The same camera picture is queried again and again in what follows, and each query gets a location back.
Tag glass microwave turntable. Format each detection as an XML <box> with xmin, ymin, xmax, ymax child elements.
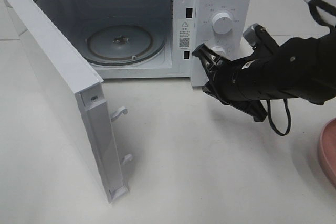
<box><xmin>83</xmin><ymin>25</ymin><xmax>166</xmax><ymax>66</ymax></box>

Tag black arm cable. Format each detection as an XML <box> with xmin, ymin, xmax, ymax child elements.
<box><xmin>265</xmin><ymin>98</ymin><xmax>292</xmax><ymax>136</ymax></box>

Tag white upper power knob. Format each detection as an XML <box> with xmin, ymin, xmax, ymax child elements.
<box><xmin>212</xmin><ymin>11</ymin><xmax>233</xmax><ymax>35</ymax></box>

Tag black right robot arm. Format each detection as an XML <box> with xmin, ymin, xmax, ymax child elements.
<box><xmin>192</xmin><ymin>33</ymin><xmax>335</xmax><ymax>122</ymax></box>

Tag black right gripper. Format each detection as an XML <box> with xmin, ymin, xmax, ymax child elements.
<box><xmin>192</xmin><ymin>44</ymin><xmax>267</xmax><ymax>122</ymax></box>

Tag white microwave door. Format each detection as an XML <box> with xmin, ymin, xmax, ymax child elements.
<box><xmin>4</xmin><ymin>0</ymin><xmax>128</xmax><ymax>202</ymax></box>

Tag white microwave oven body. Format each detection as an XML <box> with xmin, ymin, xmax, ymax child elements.
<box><xmin>33</xmin><ymin>0</ymin><xmax>250</xmax><ymax>87</ymax></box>

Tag white lower timer knob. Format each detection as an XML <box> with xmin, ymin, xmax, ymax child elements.
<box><xmin>211</xmin><ymin>46</ymin><xmax>227</xmax><ymax>58</ymax></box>

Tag pink round plate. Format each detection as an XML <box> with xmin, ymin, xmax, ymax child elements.
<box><xmin>318</xmin><ymin>119</ymin><xmax>335</xmax><ymax>187</ymax></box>

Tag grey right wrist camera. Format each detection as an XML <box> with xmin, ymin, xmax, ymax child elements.
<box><xmin>243</xmin><ymin>23</ymin><xmax>262</xmax><ymax>49</ymax></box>

